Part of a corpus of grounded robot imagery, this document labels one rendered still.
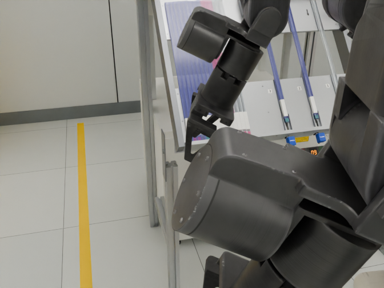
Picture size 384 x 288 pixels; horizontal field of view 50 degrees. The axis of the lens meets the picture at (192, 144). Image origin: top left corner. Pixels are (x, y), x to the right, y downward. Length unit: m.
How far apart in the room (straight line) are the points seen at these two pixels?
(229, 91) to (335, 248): 0.43
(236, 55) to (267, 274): 0.42
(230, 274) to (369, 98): 0.18
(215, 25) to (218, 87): 0.10
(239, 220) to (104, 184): 2.25
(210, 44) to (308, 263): 0.43
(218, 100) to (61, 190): 1.90
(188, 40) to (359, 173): 0.43
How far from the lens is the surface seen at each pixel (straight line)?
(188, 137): 0.65
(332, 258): 0.27
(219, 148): 0.24
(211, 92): 0.67
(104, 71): 3.24
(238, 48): 0.64
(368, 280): 0.80
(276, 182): 0.24
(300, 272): 0.28
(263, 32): 0.62
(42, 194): 2.48
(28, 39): 3.19
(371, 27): 0.24
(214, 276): 0.39
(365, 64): 0.24
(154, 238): 2.06
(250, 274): 0.31
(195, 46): 0.64
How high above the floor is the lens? 1.34
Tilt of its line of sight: 28 degrees down
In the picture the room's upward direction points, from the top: straight up
